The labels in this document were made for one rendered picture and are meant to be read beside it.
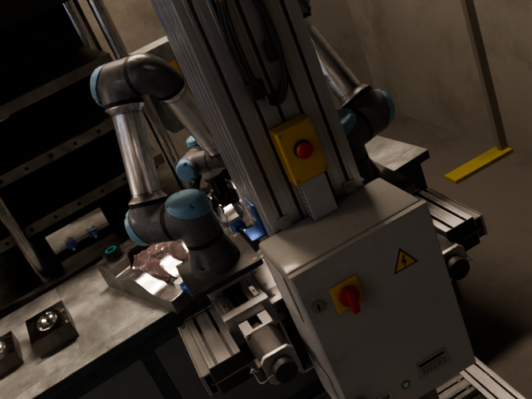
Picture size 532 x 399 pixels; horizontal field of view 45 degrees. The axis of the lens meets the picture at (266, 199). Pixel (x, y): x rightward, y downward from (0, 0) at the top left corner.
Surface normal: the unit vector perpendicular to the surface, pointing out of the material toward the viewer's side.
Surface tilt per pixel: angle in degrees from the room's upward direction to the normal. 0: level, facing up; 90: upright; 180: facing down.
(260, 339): 0
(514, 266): 0
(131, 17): 90
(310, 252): 0
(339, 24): 90
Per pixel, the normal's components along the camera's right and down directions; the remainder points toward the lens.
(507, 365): -0.36, -0.83
